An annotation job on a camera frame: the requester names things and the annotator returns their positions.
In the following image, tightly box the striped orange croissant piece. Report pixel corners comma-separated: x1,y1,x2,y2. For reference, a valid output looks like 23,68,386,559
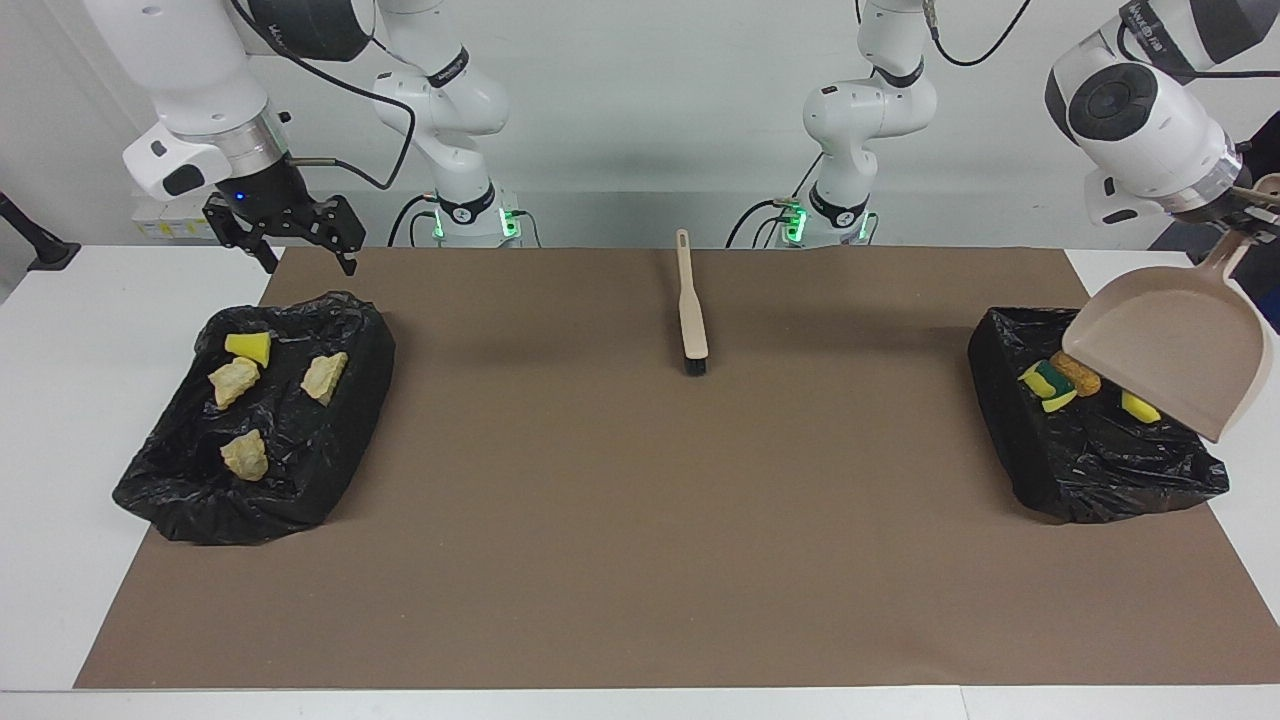
300,350,350,405

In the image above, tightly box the pale bread chunk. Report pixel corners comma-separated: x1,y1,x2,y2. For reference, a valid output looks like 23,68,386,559
207,356,262,410
220,429,270,483

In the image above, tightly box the beige plastic dustpan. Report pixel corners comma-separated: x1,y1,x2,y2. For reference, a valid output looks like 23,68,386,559
1060,174,1280,444

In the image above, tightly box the brown nugget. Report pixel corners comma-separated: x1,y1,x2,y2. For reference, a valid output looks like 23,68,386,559
1050,352,1103,398

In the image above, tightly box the notched yellow sponge piece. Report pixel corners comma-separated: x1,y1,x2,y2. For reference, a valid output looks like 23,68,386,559
1017,359,1080,414

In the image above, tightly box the beige hand brush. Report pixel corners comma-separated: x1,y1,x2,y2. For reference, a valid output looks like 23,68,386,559
675,228,711,377

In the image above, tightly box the black bag-lined bin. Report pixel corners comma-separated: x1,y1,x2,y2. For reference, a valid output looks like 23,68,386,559
967,306,1231,524
112,290,396,546

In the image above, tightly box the brown table mat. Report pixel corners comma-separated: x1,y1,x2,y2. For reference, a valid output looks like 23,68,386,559
75,247,1280,689

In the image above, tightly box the black right base cable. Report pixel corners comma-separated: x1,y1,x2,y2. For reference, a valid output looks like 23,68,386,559
388,193,441,248

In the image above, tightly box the black base cable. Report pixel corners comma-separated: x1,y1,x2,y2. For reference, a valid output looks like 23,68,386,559
388,193,441,248
725,195,801,248

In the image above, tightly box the white wall outlet box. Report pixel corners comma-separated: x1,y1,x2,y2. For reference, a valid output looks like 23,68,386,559
132,193,241,241

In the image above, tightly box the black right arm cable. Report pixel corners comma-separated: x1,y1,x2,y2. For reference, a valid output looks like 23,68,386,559
230,0,417,192

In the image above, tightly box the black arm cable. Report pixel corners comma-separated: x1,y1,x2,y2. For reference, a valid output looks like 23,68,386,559
230,0,417,192
922,0,1033,68

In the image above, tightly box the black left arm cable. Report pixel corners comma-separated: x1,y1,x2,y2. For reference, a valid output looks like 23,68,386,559
922,0,1033,68

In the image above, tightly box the black left base cable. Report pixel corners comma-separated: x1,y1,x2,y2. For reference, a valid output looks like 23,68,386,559
725,195,801,248

